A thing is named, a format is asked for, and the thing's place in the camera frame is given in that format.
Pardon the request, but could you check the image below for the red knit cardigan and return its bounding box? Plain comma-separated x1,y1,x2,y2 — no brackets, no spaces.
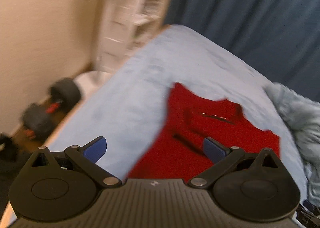
128,82,280,181

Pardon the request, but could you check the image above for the black dumbbell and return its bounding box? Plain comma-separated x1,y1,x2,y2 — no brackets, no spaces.
46,78,81,114
22,103,59,141

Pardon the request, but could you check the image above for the light blue bed sheet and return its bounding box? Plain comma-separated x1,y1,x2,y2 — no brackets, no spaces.
47,25,307,198

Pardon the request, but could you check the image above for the black bag on floor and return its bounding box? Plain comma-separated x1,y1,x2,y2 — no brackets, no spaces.
0,133,31,217

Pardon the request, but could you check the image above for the grey-blue crumpled blanket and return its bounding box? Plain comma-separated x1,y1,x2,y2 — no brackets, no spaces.
264,82,319,206

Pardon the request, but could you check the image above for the dark blue curtain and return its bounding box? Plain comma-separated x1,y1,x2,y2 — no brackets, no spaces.
165,0,319,101

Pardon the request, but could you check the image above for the white shelf unit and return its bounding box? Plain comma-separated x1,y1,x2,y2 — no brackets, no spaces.
94,0,170,73

